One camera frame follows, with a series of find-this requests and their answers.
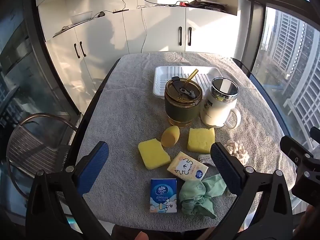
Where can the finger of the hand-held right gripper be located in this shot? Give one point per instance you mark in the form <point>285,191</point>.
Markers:
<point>315,133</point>
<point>297,152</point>

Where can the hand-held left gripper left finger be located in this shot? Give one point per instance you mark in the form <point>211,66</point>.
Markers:
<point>95,165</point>

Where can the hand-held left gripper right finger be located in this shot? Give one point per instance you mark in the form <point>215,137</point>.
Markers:
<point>225,170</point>

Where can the beige knitted pad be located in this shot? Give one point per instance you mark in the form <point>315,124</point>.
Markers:
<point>205,158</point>

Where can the beige chenille duster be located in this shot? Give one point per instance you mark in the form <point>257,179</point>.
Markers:
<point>237,150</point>

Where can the yellow rectangular sponge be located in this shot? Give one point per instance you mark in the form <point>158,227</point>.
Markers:
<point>152,155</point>
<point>200,140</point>

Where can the yellow tissue pack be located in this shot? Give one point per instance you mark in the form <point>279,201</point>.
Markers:
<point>185,165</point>

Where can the egg-shaped yellow sponge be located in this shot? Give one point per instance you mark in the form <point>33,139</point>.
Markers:
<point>168,137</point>

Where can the blue tissue pack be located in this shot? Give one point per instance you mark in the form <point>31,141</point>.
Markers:
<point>163,195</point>

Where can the white ribbed plastic tray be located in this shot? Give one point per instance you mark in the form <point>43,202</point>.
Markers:
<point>162,80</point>

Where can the green cloth scrunchie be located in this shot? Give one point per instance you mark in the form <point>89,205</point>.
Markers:
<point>197,195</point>

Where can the white lidded mug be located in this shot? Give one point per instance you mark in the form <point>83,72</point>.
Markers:
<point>215,112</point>

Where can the metal wicker chair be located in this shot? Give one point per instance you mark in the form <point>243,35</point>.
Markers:
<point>32,145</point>

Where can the green glass tumbler with straw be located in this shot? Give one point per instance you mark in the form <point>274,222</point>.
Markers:
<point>180,110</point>

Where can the glass table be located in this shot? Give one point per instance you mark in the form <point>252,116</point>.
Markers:
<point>98,86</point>

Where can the high-rise building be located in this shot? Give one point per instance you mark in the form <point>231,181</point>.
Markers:
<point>292,55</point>

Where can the flat papers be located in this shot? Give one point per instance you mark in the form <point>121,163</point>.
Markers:
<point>63,29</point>

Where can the white cabinet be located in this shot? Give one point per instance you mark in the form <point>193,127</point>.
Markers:
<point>155,30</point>

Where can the white bowl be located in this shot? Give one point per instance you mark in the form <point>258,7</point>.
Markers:
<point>81,17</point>

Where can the black charger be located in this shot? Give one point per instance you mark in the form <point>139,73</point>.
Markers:
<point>100,14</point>

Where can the red small object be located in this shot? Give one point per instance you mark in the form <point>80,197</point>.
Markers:
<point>184,3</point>

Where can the dark window frame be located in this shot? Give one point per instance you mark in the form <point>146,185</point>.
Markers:
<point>255,30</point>

